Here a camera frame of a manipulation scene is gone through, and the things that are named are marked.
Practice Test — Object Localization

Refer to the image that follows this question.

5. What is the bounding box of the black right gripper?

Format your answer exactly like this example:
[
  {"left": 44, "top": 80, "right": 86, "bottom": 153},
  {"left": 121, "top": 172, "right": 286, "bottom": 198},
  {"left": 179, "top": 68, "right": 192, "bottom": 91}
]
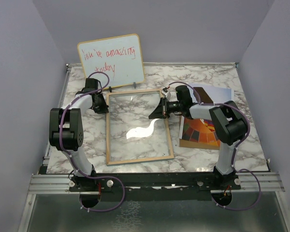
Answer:
[{"left": 148, "top": 97, "right": 182, "bottom": 120}]

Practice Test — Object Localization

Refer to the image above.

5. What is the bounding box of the wooden picture frame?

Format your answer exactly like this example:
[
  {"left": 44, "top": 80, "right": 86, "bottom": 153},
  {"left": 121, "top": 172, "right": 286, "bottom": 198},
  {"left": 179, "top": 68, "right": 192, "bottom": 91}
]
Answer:
[{"left": 105, "top": 88, "right": 174, "bottom": 166}]

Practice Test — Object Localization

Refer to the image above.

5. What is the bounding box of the colourful balloon photo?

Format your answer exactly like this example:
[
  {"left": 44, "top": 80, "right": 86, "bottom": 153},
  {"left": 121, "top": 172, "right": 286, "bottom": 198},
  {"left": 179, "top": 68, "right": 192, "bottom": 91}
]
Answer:
[{"left": 178, "top": 83, "right": 232, "bottom": 147}]

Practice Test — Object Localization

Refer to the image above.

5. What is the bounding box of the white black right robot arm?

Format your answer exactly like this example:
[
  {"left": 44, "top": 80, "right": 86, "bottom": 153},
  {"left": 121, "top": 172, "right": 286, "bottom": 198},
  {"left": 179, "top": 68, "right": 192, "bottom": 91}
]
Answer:
[{"left": 148, "top": 82, "right": 250, "bottom": 189}]

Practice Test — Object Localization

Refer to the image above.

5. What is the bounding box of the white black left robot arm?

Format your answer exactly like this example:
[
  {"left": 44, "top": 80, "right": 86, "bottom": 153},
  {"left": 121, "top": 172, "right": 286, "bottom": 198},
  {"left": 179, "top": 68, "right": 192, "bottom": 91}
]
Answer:
[{"left": 49, "top": 78, "right": 109, "bottom": 191}]

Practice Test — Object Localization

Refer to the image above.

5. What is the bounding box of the yellow framed whiteboard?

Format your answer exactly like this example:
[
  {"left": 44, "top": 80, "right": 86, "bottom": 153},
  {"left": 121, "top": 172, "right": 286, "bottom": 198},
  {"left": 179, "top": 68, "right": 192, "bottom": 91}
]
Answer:
[{"left": 77, "top": 34, "right": 145, "bottom": 88}]

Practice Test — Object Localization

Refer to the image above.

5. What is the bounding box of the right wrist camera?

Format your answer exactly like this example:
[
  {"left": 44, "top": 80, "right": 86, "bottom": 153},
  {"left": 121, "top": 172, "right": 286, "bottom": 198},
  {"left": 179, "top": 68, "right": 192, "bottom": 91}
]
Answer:
[{"left": 161, "top": 87, "right": 171, "bottom": 101}]

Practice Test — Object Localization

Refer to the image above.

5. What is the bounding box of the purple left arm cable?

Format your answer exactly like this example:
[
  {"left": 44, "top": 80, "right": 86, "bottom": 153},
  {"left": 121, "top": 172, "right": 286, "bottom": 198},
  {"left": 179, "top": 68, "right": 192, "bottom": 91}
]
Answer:
[{"left": 59, "top": 72, "right": 126, "bottom": 213}]

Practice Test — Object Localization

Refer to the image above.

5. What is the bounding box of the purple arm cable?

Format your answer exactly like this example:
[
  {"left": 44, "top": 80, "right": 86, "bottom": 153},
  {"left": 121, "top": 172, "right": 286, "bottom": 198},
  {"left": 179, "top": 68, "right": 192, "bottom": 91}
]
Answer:
[
  {"left": 168, "top": 81, "right": 262, "bottom": 210},
  {"left": 59, "top": 72, "right": 126, "bottom": 213}
]

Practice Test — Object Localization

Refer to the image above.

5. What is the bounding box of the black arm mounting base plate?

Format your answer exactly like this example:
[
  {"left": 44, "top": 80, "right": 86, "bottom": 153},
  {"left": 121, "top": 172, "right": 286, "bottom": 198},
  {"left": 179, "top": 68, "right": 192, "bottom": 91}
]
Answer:
[{"left": 69, "top": 172, "right": 241, "bottom": 201}]

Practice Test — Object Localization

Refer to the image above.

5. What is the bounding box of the aluminium table edge rail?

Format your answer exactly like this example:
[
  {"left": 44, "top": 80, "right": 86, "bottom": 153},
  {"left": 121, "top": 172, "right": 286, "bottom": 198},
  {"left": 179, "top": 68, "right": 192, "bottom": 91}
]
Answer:
[{"left": 42, "top": 64, "right": 72, "bottom": 166}]

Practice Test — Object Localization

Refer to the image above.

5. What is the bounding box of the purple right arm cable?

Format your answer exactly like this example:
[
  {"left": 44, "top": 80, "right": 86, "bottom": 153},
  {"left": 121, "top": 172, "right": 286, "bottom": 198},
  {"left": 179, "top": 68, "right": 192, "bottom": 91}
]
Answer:
[{"left": 168, "top": 81, "right": 262, "bottom": 210}]

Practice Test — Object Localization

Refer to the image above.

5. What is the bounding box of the front aluminium rail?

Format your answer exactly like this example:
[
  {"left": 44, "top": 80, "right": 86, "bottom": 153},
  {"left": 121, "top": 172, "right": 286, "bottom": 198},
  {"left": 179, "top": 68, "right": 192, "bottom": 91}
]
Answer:
[{"left": 28, "top": 172, "right": 285, "bottom": 194}]

